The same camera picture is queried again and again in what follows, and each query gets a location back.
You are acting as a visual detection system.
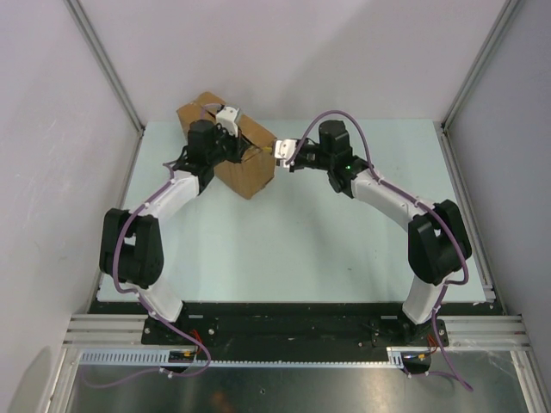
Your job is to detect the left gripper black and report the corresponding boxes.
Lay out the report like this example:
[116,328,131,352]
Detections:
[207,126,247,167]

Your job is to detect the brown cardboard express box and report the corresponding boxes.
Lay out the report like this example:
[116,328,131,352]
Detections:
[172,92,276,200]

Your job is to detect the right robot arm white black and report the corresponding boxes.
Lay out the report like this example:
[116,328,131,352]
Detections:
[273,120,472,345]

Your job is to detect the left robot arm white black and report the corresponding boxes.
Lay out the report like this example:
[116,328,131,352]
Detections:
[99,119,250,344]

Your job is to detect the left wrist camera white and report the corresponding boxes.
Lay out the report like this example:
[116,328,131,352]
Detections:
[215,106,241,137]

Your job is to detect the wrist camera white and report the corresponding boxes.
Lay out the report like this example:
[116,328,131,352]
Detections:
[272,139,298,169]
[215,106,241,137]

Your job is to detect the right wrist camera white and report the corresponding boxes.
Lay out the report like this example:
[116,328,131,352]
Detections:
[272,139,298,169]

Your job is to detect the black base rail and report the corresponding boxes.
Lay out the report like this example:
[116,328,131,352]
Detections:
[89,301,503,361]

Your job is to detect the left aluminium frame post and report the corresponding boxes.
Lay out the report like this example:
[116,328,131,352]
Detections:
[63,0,145,133]

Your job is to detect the aluminium frame post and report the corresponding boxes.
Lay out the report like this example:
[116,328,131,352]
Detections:
[440,0,525,133]
[63,0,145,133]

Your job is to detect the white slotted cable duct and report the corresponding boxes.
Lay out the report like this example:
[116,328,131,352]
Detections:
[79,348,415,368]

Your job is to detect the right aluminium frame post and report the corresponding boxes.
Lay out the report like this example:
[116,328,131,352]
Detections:
[440,0,525,133]

